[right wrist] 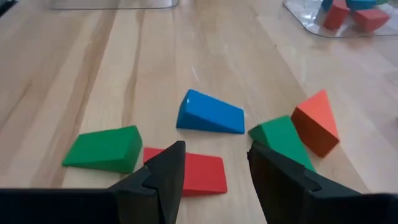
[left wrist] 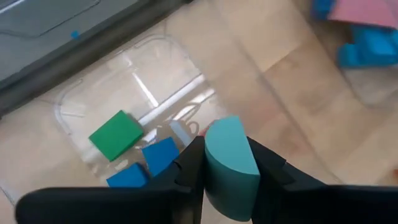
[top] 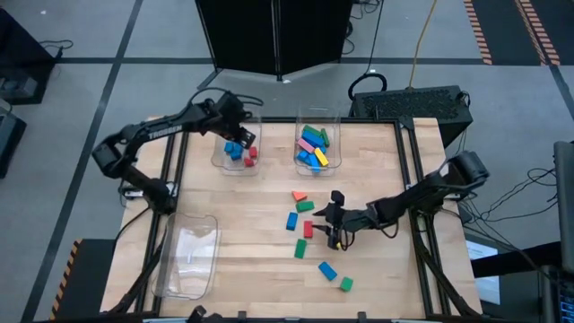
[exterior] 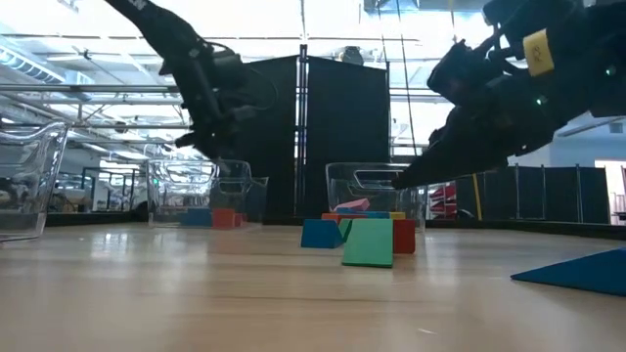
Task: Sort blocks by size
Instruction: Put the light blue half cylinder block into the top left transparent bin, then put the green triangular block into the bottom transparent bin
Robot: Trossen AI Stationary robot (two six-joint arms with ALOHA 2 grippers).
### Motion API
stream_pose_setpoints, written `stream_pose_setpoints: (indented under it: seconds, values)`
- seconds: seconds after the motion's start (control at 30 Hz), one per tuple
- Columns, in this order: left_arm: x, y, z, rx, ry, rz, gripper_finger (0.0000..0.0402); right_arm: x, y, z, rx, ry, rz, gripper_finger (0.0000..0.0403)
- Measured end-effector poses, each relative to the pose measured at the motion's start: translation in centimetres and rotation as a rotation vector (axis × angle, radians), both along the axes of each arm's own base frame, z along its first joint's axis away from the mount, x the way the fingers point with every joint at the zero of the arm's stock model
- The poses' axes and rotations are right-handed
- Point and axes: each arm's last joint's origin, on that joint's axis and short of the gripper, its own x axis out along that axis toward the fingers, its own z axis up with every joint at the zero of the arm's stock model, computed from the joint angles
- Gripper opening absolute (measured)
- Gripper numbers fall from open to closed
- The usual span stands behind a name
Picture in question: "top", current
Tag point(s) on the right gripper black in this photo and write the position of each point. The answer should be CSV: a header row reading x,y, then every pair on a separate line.
x,y
347,217

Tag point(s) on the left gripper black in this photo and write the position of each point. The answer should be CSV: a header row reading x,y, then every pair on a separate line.
x,y
228,114

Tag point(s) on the red half-cylinder block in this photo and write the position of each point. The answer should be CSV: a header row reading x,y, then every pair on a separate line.
x,y
253,152
249,162

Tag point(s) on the blue half-cylinder block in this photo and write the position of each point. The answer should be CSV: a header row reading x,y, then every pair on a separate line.
x,y
229,147
237,154

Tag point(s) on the orange triangular block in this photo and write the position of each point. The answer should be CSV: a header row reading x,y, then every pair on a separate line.
x,y
299,195

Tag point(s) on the clear plastic bin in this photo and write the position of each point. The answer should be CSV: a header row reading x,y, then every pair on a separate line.
x,y
220,166
334,168
188,255

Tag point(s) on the long blue block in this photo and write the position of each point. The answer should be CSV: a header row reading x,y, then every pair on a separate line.
x,y
303,156
314,163
313,139

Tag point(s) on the long pink block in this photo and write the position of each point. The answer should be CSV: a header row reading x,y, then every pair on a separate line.
x,y
306,145

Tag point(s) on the long yellow block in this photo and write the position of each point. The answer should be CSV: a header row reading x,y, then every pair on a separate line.
x,y
321,156

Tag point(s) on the long green block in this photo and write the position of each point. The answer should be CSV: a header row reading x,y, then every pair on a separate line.
x,y
311,130
325,137

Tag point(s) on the small green block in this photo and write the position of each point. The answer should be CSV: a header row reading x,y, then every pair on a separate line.
x,y
346,283

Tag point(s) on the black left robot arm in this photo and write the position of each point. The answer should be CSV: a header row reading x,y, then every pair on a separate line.
x,y
166,130

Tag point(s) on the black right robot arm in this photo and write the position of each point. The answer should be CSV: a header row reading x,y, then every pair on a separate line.
x,y
417,195

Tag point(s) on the flat green block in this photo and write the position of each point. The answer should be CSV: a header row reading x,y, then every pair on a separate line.
x,y
305,206

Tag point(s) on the medium blue block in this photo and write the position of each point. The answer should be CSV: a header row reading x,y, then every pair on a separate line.
x,y
292,221

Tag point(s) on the blue wedge block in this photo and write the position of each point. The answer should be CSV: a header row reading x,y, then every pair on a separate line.
x,y
327,271

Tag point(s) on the black partition panel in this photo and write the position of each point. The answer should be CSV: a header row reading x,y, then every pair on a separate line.
x,y
314,31
242,31

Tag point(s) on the black perforated control box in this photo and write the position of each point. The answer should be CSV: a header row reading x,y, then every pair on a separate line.
x,y
412,105

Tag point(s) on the white paper sheet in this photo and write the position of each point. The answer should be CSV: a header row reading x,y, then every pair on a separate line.
x,y
480,251

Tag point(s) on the black mat yellow-striped edge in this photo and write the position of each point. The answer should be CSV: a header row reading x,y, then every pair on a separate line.
x,y
89,278

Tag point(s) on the black equipment box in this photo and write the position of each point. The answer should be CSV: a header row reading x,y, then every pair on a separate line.
x,y
9,143

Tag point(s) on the black desk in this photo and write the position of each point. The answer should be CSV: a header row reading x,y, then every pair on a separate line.
x,y
22,54

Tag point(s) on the black electronic device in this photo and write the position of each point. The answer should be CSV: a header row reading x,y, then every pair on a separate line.
x,y
558,296

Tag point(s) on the black mat orange-striped edge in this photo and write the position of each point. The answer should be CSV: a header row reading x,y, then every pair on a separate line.
x,y
562,22
502,31

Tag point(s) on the black aluminium table frame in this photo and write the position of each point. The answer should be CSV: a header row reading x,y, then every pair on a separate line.
x,y
278,119

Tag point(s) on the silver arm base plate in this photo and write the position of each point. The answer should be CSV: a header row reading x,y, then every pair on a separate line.
x,y
132,194
457,195

